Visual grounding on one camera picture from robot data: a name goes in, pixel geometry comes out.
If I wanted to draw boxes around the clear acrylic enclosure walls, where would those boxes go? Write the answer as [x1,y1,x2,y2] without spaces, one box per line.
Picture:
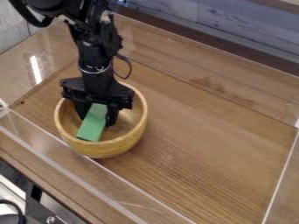
[0,17,299,224]

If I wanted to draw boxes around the light wooden bowl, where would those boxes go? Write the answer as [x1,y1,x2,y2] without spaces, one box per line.
[53,82,148,158]

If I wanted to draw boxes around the black cable lower left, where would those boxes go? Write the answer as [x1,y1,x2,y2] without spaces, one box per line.
[0,199,26,224]

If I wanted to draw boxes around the black table leg bracket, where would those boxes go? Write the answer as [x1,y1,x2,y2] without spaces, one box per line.
[24,185,68,224]

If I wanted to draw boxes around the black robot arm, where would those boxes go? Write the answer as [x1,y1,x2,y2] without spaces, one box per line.
[8,0,135,126]

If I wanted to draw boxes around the green rectangular block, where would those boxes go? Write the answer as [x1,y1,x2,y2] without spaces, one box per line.
[76,103,108,142]

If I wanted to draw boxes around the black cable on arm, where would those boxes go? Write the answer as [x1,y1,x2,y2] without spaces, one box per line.
[110,53,133,81]

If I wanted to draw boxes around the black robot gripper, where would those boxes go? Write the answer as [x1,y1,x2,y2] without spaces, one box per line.
[60,68,135,127]

